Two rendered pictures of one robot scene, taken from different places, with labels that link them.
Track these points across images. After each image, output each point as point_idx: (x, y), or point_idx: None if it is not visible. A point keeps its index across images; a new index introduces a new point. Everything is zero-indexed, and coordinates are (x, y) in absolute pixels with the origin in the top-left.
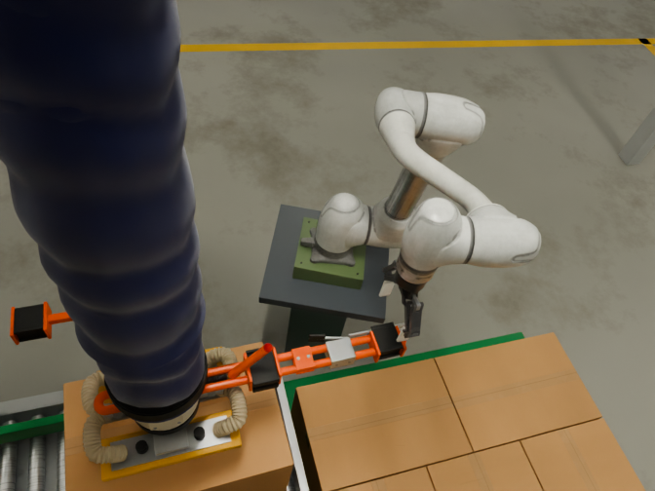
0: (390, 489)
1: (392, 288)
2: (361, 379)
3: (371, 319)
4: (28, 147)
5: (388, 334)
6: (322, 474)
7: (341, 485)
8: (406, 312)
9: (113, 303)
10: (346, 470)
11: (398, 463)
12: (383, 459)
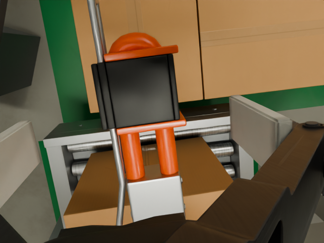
0: (212, 27)
1: (10, 135)
2: (84, 33)
3: (2, 10)
4: None
5: (131, 87)
6: (186, 97)
7: (199, 79)
8: (302, 242)
9: None
10: (185, 71)
11: (187, 10)
12: (181, 27)
